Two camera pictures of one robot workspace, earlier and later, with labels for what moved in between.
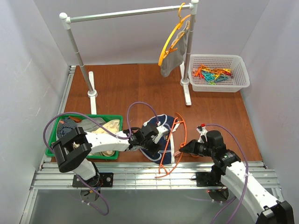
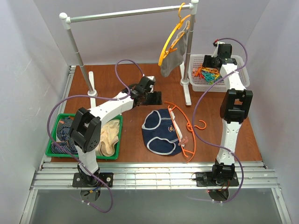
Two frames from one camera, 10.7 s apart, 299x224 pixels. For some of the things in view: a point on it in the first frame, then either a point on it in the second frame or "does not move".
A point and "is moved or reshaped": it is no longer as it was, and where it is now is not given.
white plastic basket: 217,73 does not move
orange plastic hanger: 160,165 to 201,125
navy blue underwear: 166,156 is moved or reshaped
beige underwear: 112,126 does not move
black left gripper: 149,139 to 145,98
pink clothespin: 177,153 to 183,141
